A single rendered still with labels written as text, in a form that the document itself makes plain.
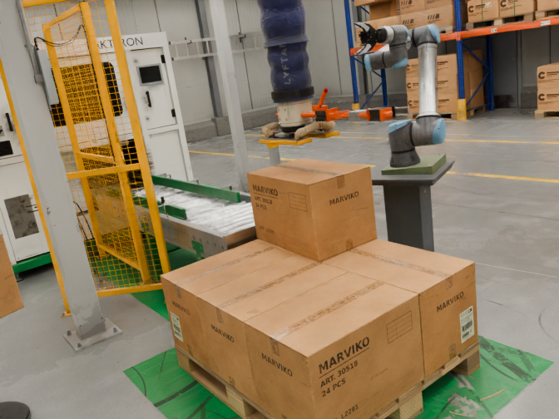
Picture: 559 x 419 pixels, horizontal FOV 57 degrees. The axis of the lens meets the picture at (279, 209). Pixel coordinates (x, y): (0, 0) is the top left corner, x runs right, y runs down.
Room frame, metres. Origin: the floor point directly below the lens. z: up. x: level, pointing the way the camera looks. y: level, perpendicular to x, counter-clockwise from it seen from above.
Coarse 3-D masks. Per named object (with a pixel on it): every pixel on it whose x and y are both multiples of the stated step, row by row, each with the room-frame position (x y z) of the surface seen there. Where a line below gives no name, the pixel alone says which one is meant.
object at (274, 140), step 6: (276, 132) 2.80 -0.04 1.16; (264, 138) 2.82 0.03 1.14; (270, 138) 2.79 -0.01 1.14; (276, 138) 2.75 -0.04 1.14; (282, 138) 2.72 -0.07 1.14; (288, 138) 2.69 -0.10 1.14; (306, 138) 2.63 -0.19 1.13; (282, 144) 2.67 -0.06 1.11; (288, 144) 2.63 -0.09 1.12; (294, 144) 2.58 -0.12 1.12; (300, 144) 2.58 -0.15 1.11
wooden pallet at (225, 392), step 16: (176, 352) 2.54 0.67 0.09; (464, 352) 2.08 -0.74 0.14; (192, 368) 2.44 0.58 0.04; (208, 368) 2.25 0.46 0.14; (448, 368) 2.01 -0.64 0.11; (464, 368) 2.10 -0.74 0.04; (208, 384) 2.30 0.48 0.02; (224, 384) 2.28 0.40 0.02; (224, 400) 2.15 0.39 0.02; (240, 400) 2.01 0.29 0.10; (400, 400) 1.82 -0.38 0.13; (416, 400) 1.88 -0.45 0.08; (240, 416) 2.04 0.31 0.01; (256, 416) 2.00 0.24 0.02; (384, 416) 1.76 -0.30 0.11; (400, 416) 1.82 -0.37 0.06; (416, 416) 1.87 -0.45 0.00
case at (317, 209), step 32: (320, 160) 2.95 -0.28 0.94; (256, 192) 2.85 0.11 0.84; (288, 192) 2.57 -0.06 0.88; (320, 192) 2.44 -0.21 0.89; (352, 192) 2.55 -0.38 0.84; (256, 224) 2.90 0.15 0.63; (288, 224) 2.61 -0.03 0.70; (320, 224) 2.43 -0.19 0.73; (352, 224) 2.53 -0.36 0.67; (320, 256) 2.42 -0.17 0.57
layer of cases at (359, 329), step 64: (256, 256) 2.62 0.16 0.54; (384, 256) 2.36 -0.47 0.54; (448, 256) 2.25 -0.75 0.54; (192, 320) 2.30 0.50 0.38; (256, 320) 1.89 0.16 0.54; (320, 320) 1.81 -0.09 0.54; (384, 320) 1.80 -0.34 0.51; (448, 320) 2.02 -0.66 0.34; (256, 384) 1.88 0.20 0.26; (320, 384) 1.60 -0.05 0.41; (384, 384) 1.78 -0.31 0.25
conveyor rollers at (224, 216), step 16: (144, 192) 4.72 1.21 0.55; (160, 192) 4.62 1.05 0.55; (176, 192) 4.51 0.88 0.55; (192, 208) 3.88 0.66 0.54; (208, 208) 3.85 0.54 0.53; (224, 208) 3.73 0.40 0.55; (240, 208) 3.70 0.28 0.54; (208, 224) 3.35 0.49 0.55; (224, 224) 3.31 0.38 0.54; (240, 224) 3.27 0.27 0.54
